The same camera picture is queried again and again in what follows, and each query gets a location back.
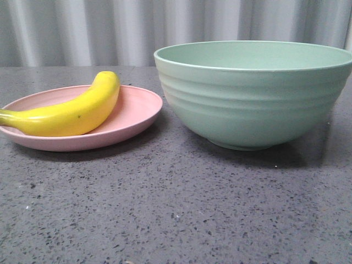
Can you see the grey curtain backdrop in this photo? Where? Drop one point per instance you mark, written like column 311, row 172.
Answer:
column 87, row 33

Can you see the green ribbed bowl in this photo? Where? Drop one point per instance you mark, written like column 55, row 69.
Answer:
column 251, row 95

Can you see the pink plate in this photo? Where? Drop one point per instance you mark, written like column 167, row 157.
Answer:
column 135, row 111

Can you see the yellow banana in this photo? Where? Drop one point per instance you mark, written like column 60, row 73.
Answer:
column 75, row 117

